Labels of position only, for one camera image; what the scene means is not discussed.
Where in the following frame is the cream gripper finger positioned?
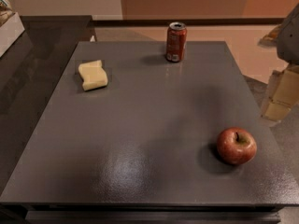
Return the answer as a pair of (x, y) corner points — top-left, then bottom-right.
(262, 64), (299, 122)

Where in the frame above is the yellow sponge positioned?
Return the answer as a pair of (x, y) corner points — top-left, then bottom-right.
(78, 60), (108, 91)

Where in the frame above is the white box at left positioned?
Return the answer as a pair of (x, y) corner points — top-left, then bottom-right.
(0, 13), (24, 57)

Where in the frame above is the dark side counter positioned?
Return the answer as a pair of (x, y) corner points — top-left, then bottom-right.
(0, 15), (93, 193)

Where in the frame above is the red soda can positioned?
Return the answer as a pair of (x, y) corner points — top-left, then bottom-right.
(166, 21), (187, 63)

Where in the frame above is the red apple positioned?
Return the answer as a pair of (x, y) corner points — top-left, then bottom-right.
(217, 127), (257, 165)

